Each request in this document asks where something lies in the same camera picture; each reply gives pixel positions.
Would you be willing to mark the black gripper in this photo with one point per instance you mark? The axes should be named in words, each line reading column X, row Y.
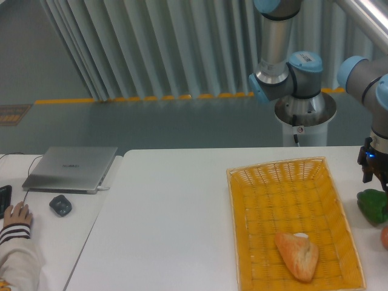
column 373, row 162

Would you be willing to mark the cream sleeve forearm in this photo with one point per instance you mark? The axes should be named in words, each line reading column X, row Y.
column 20, row 266

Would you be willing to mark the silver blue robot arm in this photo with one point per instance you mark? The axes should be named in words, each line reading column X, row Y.
column 294, row 83

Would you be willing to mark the yellow woven basket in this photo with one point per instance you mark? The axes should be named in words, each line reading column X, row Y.
column 292, row 196

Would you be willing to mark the person hand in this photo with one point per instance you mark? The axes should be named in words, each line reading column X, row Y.
column 18, row 214

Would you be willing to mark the green bell pepper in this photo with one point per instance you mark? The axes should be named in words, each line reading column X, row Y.
column 373, row 205

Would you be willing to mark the red pepper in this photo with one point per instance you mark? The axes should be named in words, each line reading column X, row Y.
column 384, row 237

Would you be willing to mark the bread piece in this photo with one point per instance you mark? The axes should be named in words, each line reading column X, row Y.
column 299, row 254

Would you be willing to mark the silver closed laptop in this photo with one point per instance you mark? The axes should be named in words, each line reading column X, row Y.
column 78, row 170

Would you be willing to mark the black small device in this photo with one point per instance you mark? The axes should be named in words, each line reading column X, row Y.
column 61, row 205

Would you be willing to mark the black keyboard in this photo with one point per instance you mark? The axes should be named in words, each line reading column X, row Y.
column 5, row 199

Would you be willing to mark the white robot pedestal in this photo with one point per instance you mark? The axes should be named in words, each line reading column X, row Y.
column 305, row 121

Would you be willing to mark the aluminium frame bar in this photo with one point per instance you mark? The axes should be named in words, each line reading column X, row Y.
column 370, row 17

